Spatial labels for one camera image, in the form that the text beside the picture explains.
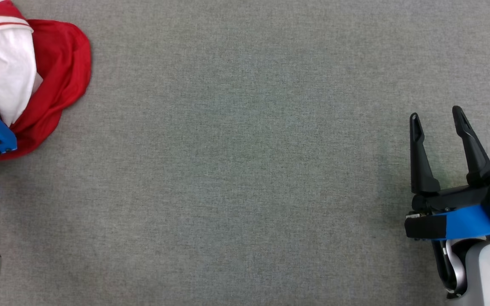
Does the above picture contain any red and white basketball jersey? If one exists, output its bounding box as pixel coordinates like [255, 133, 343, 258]
[0, 0, 92, 161]

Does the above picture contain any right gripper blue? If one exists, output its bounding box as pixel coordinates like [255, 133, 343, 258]
[405, 105, 490, 242]

